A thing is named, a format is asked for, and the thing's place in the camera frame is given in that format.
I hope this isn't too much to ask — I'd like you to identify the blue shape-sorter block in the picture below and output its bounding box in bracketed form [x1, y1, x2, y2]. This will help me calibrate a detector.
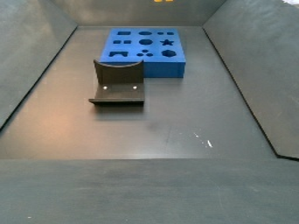
[99, 27, 185, 78]

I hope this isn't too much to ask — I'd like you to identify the black curved holder stand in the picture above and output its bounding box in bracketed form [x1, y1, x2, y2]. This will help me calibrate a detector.
[88, 60, 145, 105]

